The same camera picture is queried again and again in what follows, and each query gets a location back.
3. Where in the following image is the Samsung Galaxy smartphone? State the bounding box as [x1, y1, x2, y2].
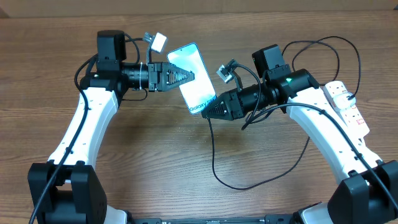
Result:
[166, 42, 218, 116]

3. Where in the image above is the black USB charging cable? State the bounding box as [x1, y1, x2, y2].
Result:
[205, 35, 362, 191]

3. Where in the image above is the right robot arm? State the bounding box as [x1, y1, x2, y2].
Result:
[201, 45, 397, 223]

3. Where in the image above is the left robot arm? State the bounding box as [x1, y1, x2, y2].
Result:
[27, 30, 195, 223]

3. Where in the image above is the white charger adapter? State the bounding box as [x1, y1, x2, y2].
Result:
[332, 92, 356, 111]

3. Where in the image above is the white power strip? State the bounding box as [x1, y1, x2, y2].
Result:
[323, 81, 370, 141]

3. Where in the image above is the brown cardboard backdrop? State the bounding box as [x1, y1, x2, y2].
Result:
[1, 0, 397, 18]

